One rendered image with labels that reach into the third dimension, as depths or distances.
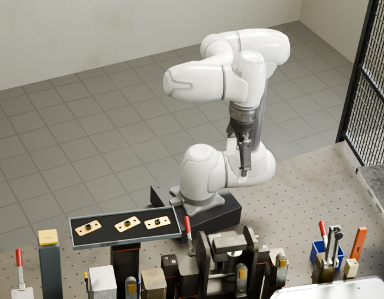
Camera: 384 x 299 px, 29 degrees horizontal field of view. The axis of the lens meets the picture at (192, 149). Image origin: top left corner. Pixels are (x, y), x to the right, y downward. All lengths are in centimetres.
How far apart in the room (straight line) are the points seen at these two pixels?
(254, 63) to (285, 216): 136
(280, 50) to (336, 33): 323
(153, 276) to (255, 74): 81
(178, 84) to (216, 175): 100
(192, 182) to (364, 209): 85
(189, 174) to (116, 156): 167
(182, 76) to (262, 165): 105
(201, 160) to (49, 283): 80
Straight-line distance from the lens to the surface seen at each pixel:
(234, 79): 211
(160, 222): 258
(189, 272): 254
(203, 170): 301
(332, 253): 266
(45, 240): 254
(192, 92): 210
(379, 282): 276
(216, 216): 315
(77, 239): 253
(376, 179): 312
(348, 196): 351
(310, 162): 365
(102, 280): 247
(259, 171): 307
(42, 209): 433
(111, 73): 540
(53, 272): 263
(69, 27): 521
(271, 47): 269
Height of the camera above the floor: 298
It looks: 39 degrees down
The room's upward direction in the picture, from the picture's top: 5 degrees clockwise
